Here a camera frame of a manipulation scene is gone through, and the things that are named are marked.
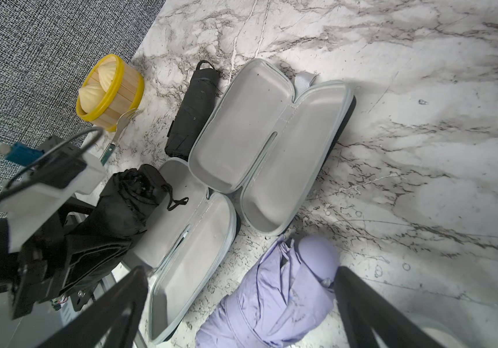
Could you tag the open grey umbrella case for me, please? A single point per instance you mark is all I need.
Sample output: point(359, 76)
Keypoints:
point(268, 138)

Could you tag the yellow bamboo steamer basket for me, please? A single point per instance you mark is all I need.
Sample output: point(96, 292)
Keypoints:
point(125, 94)

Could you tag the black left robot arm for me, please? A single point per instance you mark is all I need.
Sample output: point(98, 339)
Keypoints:
point(9, 264)

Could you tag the white steamed bun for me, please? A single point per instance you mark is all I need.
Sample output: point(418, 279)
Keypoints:
point(106, 74)
point(90, 96)

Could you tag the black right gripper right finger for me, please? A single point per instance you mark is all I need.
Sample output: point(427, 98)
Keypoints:
point(367, 316)

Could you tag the lilac umbrella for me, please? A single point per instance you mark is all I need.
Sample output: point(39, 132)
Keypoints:
point(285, 295)

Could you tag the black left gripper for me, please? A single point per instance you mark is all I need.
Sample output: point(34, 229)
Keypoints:
point(55, 262)

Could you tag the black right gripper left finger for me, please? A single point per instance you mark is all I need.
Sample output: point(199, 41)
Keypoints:
point(113, 319)

